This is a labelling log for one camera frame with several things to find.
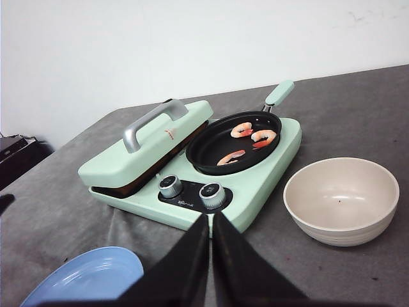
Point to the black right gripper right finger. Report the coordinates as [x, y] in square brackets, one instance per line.
[280, 268]

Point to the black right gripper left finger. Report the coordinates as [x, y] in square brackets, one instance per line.
[178, 279]

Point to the beige ribbed ceramic bowl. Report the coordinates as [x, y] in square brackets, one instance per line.
[342, 201]

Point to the breakfast maker hinged lid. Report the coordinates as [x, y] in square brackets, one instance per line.
[145, 147]

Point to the mint green breakfast maker base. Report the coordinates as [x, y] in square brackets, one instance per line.
[250, 187]

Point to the front pink shrimp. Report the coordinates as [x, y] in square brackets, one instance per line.
[231, 158]

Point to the pink shrimp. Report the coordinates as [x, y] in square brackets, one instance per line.
[231, 158]
[263, 138]

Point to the middle pink shrimp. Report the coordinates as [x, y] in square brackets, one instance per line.
[263, 138]

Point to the red shrimp piece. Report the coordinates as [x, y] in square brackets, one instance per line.
[242, 130]

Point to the blue plastic plate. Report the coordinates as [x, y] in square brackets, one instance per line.
[99, 274]

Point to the right silver control knob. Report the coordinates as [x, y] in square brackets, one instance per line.
[212, 195]

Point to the silver control knob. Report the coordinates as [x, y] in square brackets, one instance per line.
[212, 195]
[170, 186]

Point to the left silver control knob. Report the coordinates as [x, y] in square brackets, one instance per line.
[170, 186]

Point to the small black frying pan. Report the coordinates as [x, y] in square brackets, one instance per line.
[215, 141]

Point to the dark object at left edge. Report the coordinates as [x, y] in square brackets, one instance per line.
[5, 201]

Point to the black box at table edge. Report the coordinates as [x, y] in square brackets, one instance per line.
[19, 154]

